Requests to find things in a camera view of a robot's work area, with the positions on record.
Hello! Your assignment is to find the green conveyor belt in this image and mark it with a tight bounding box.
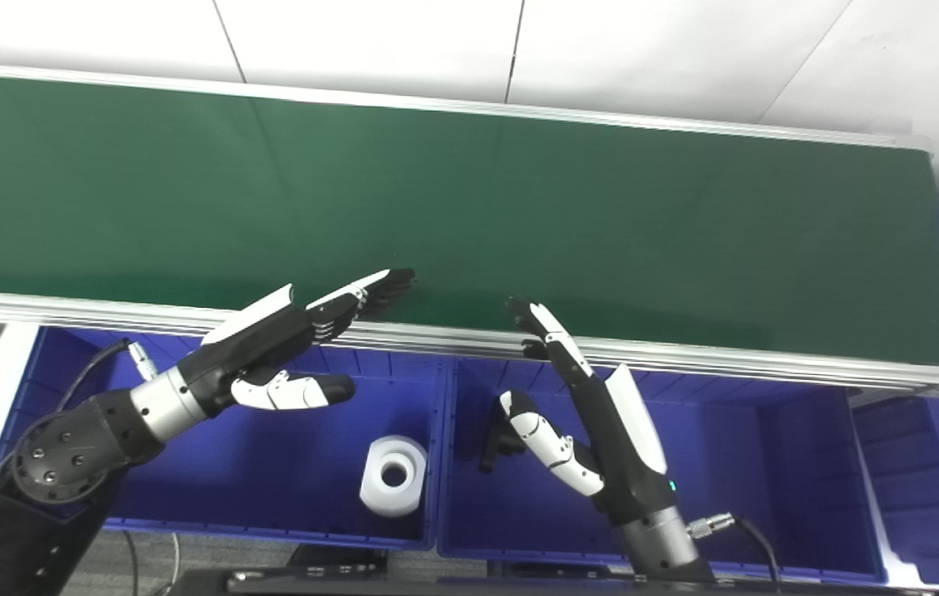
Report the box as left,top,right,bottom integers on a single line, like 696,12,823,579
0,73,939,371
0,60,939,402

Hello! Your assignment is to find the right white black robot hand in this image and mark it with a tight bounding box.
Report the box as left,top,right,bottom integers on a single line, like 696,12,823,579
498,296,681,526

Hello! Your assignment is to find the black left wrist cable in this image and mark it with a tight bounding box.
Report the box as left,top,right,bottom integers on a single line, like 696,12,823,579
55,338,160,415

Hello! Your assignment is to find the white cylindrical plastic part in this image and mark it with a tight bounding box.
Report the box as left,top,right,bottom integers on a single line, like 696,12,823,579
359,435,429,518

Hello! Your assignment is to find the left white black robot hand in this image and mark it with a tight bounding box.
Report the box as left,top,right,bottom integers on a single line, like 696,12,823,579
180,267,418,415

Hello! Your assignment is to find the black robot torso bar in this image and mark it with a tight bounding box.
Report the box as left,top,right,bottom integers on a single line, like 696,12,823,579
167,567,939,596

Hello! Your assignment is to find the blue plastic bin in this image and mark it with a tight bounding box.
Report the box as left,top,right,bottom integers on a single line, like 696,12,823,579
436,356,888,584
850,192,939,584
0,325,454,551

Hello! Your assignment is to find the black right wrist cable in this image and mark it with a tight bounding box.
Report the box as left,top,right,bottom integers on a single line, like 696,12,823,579
685,512,785,584

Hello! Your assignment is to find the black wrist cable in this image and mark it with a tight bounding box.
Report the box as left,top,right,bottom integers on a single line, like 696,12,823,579
55,338,160,415
685,512,785,584

